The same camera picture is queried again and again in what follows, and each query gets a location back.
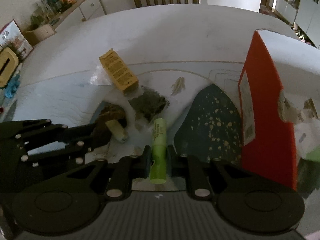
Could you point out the green yellow tissue box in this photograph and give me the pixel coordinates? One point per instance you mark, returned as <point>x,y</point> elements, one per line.
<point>7,66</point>

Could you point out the white wooden sideboard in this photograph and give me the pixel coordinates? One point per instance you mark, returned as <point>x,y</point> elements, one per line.
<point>82,7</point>

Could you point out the brown mushroom toy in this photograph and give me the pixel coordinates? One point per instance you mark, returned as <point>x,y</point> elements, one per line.
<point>112,112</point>

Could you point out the white plastic bag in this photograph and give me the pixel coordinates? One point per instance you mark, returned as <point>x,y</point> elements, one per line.
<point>306,132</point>

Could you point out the light blue printed table mat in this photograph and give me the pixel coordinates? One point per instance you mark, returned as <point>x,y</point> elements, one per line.
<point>62,100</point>

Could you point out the blue cloth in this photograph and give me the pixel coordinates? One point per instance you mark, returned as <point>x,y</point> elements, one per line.
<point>12,85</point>

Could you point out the dark tea leaf packet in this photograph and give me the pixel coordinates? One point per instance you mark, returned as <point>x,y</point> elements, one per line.
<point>150,102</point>

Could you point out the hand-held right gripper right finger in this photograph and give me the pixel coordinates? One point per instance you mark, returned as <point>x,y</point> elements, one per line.
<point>171,160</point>

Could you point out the clear plastic wrapper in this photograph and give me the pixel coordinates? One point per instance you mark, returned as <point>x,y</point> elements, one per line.
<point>102,75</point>

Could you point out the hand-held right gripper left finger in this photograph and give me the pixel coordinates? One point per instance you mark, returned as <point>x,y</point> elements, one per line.
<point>147,160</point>

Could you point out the red cardboard box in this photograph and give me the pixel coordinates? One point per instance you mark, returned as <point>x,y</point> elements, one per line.
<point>265,110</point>

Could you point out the white hallway cabinet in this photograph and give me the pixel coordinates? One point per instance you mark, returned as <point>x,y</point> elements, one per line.
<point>303,7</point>

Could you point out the small cream tube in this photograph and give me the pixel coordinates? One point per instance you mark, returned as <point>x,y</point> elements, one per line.
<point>117,131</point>

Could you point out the yellow carton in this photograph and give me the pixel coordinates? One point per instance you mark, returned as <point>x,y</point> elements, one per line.
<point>120,71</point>

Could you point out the light green tube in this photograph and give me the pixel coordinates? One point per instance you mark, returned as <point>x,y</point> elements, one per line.
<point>159,142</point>

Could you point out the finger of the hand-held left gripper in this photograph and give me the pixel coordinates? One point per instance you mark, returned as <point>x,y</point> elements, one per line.
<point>62,155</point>
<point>80,132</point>

